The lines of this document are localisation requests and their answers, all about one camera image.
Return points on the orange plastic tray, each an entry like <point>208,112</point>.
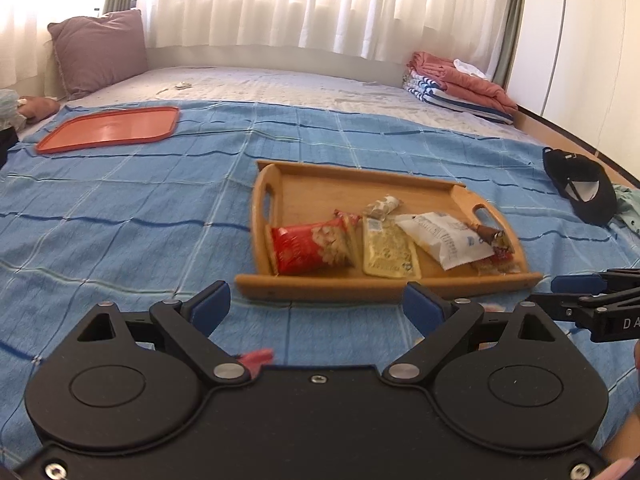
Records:
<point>110,127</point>

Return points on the white folded cloth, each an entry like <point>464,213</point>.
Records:
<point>470,67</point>

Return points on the thin red snack packet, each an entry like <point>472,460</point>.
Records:
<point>257,360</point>

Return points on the purple pillow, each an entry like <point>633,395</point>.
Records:
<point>100,52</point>

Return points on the blue checked blanket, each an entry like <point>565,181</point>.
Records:
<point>125,210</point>

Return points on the blue white striped folded towel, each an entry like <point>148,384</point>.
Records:
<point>450,100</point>

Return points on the brown sausage packet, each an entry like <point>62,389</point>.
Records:
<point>492,237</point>

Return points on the person's right hand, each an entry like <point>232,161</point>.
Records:
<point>637,360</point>

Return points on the teal cloth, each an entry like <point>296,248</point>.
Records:
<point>629,210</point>

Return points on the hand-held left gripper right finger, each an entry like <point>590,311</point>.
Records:
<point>424,307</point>

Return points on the white patterned bed sheet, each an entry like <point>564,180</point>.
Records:
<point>300,87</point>

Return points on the white snack packet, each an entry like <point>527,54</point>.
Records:
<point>440,237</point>

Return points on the pinkish brown cloth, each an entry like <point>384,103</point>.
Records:
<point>42,107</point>

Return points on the red peanut packet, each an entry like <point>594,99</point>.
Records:
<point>310,247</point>

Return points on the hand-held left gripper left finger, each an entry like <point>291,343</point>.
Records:
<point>210,307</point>

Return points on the black cap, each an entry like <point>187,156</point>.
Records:
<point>595,195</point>

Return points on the small orange brown sachet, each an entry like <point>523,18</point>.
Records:
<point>500,269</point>

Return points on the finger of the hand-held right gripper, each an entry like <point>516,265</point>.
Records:
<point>560,304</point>
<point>575,284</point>

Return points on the wooden serving tray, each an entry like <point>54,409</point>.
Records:
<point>320,195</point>

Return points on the pale yellow snack packet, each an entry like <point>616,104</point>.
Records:
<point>387,252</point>

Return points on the wooden bed frame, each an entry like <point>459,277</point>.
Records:
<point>575,140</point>

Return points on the white sheer curtain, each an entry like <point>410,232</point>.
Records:
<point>325,5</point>

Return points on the folded clothes stack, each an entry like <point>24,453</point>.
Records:
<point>475,87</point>

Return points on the beige biscuit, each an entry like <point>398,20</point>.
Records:
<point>382,207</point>

